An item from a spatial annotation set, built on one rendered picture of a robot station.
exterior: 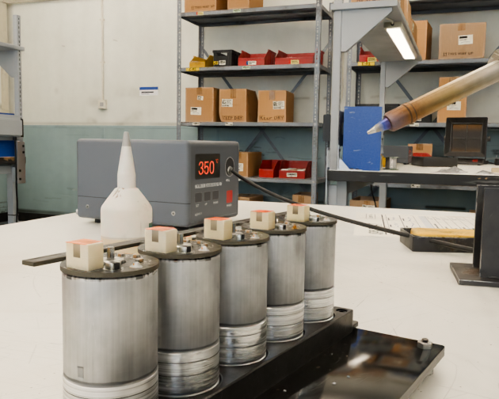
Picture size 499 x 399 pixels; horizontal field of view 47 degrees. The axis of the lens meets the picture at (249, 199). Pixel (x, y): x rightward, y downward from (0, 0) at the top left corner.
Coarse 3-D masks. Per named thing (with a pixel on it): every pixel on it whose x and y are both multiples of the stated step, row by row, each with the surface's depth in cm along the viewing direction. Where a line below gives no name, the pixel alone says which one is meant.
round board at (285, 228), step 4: (244, 224) 22; (248, 224) 22; (280, 224) 21; (284, 224) 21; (288, 224) 22; (292, 224) 22; (296, 224) 22; (300, 224) 22; (244, 228) 21; (248, 228) 21; (276, 228) 21; (280, 228) 21; (284, 228) 21; (288, 228) 21; (300, 228) 21; (304, 228) 21; (264, 232) 21; (268, 232) 21; (272, 232) 21; (276, 232) 21; (280, 232) 21; (284, 232) 21; (288, 232) 21; (292, 232) 21; (296, 232) 21; (300, 232) 21
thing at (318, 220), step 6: (282, 216) 25; (318, 216) 25; (324, 216) 24; (294, 222) 23; (300, 222) 23; (306, 222) 23; (312, 222) 23; (318, 222) 23; (324, 222) 23; (330, 222) 23; (336, 222) 24
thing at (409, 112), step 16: (496, 64) 22; (464, 80) 22; (480, 80) 22; (496, 80) 23; (432, 96) 22; (448, 96) 22; (464, 96) 22; (400, 112) 22; (416, 112) 22; (432, 112) 22
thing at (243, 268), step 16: (224, 256) 18; (240, 256) 18; (256, 256) 19; (224, 272) 18; (240, 272) 18; (256, 272) 19; (224, 288) 18; (240, 288) 18; (256, 288) 19; (224, 304) 19; (240, 304) 19; (256, 304) 19; (224, 320) 19; (240, 320) 19; (256, 320) 19; (224, 336) 19; (240, 336) 19; (256, 336) 19; (224, 352) 19; (240, 352) 19; (256, 352) 19
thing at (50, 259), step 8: (240, 224) 22; (184, 232) 20; (192, 232) 20; (136, 240) 18; (144, 240) 18; (104, 248) 17; (120, 248) 17; (40, 256) 15; (48, 256) 15; (56, 256) 15; (64, 256) 15; (24, 264) 15; (32, 264) 15; (40, 264) 15
